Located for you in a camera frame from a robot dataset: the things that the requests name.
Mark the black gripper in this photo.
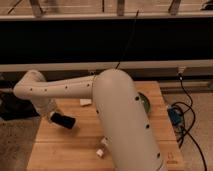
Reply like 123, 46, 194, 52
50, 113, 76, 129

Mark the white sponge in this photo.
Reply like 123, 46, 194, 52
80, 99, 92, 106

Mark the small white block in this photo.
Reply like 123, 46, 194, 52
96, 149, 104, 157
101, 137, 108, 146

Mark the wooden table block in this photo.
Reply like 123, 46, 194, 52
27, 81, 184, 171

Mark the white wall outlet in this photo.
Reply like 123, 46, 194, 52
178, 67, 186, 74

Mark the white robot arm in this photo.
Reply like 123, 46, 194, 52
13, 69, 168, 171

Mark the black floor cable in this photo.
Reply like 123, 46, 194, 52
170, 73, 208, 171

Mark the blue power adapter box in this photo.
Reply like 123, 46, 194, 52
168, 108, 181, 126

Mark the thin black rod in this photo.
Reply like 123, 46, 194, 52
115, 10, 140, 69

